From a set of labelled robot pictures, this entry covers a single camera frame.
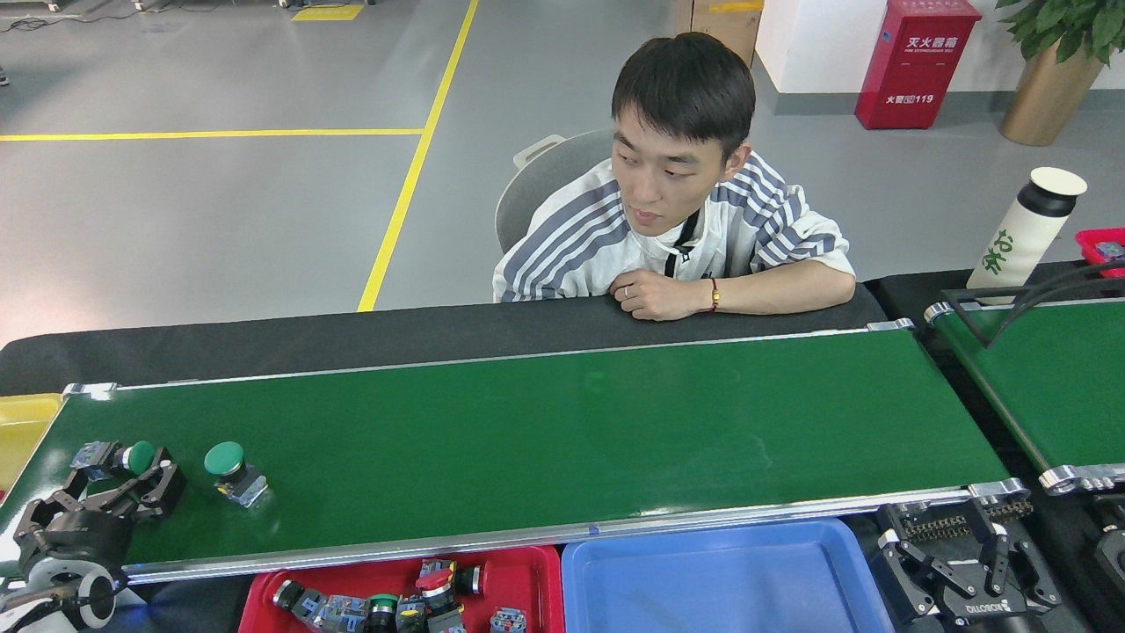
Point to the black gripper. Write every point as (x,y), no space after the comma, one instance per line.
(79,538)
(993,615)

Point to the grey blue switch contact block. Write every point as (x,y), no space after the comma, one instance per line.
(344,611)

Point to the person's left forearm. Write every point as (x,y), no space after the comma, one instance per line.
(782,290)

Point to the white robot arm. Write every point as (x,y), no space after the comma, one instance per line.
(66,589)

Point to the yellow plastic tray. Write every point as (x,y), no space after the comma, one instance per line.
(22,431)

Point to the short green conveyor belt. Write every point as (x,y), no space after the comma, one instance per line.
(1055,396)

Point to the blue plastic tray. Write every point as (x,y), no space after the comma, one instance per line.
(721,580)

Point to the red plastic tray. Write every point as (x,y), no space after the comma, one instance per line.
(518,571)

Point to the long green conveyor belt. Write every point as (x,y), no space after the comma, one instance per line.
(527,440)

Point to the person's left hand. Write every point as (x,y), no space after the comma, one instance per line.
(664,294)

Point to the white bottle with black cap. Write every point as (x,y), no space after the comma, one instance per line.
(1019,242)

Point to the small red bin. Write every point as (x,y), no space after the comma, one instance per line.
(1090,239)

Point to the green plant in gold pot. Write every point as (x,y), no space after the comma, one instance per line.
(1046,101)

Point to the person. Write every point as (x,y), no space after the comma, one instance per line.
(598,246)

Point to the red fire extinguisher box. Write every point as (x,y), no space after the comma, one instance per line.
(918,70)

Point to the grey chair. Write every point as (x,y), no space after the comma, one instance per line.
(536,193)

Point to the cardboard box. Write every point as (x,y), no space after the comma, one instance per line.
(729,22)

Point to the black triangular guide frame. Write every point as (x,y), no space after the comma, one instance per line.
(958,312)

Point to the grey blue push button switch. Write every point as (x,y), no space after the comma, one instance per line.
(1109,251)

